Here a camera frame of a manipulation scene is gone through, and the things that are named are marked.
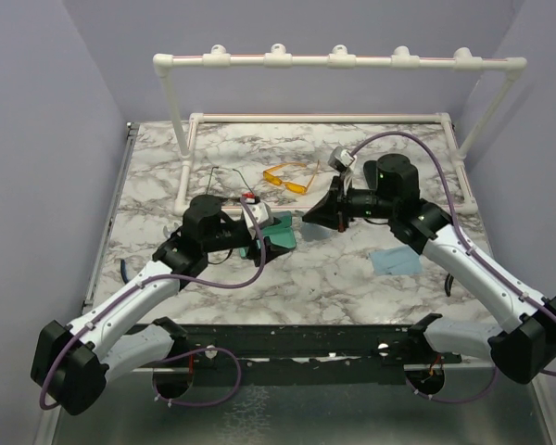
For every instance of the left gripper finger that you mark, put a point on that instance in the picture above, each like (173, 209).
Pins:
(272, 251)
(281, 224)

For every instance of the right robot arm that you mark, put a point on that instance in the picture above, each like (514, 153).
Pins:
(522, 340)

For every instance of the black tool right edge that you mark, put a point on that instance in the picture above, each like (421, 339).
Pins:
(448, 284)

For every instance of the light blue cleaning cloth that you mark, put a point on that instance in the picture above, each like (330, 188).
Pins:
(396, 261)

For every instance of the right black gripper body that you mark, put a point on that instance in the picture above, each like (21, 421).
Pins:
(342, 189)

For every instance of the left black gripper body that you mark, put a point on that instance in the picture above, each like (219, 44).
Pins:
(254, 251)

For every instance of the white PVC pipe rack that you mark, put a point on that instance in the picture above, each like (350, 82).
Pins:
(278, 58)

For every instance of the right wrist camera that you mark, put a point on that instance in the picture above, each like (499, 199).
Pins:
(342, 162)

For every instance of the blue-grey glasses case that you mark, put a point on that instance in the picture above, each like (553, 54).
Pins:
(286, 239)

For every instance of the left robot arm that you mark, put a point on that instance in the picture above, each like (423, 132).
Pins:
(73, 363)

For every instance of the silver wrench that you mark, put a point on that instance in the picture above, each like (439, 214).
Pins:
(169, 230)

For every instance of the blue-handled pliers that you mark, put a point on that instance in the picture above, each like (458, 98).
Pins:
(123, 272)

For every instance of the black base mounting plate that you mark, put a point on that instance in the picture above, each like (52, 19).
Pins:
(220, 355)

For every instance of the orange plastic sunglasses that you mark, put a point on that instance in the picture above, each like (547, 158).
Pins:
(299, 189)

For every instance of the black wire-frame sunglasses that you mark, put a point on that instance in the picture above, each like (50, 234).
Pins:
(228, 185)

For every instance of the black glasses case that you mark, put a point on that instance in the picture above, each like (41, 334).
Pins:
(370, 173)

